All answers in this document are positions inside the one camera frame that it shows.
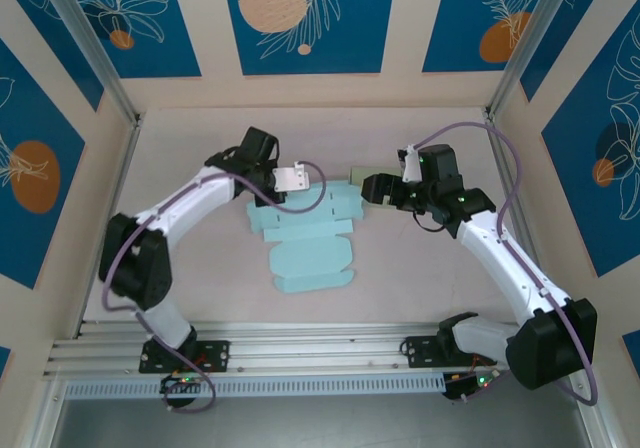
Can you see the aluminium mounting rail frame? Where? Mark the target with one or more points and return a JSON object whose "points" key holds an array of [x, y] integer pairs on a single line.
{"points": [[320, 348]]}

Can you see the aluminium corner post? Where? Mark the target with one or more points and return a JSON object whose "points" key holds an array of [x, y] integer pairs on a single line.
{"points": [[530, 43], [95, 53]]}

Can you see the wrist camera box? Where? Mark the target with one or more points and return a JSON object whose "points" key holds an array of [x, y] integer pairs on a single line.
{"points": [[292, 179], [411, 164]]}

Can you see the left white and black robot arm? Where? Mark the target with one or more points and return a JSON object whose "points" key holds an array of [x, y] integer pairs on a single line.
{"points": [[135, 263]]}

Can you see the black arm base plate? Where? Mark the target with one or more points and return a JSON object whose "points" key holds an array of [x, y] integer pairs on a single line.
{"points": [[420, 353], [215, 355]]}

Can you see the small circuit board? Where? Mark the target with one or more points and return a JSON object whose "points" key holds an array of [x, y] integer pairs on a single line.
{"points": [[470, 385], [182, 382]]}

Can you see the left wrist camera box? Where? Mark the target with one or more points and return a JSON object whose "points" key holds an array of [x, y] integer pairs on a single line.
{"points": [[292, 179]]}

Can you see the light blue paper box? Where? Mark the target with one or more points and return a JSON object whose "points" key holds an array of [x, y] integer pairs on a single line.
{"points": [[310, 258]]}

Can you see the aluminium lower frame profile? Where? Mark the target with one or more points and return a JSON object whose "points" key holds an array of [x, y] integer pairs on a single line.
{"points": [[42, 418], [602, 430]]}

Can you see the blue floral wall poster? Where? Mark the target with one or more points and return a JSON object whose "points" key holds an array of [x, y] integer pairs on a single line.
{"points": [[150, 18], [634, 348], [55, 58], [4, 363], [575, 28], [350, 43], [575, 193], [450, 18], [30, 118]]}

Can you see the light green paper box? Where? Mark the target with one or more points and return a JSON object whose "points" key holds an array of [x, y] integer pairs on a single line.
{"points": [[357, 175]]}

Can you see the aluminium table side rail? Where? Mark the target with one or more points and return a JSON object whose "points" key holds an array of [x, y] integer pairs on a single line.
{"points": [[500, 153], [127, 154]]}

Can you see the grey metal sheet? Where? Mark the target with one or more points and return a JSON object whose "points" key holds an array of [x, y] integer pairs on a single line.
{"points": [[320, 423]]}

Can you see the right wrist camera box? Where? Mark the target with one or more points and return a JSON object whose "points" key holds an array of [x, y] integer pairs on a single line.
{"points": [[411, 164]]}

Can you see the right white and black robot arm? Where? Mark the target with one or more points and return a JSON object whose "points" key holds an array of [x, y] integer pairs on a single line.
{"points": [[550, 348]]}

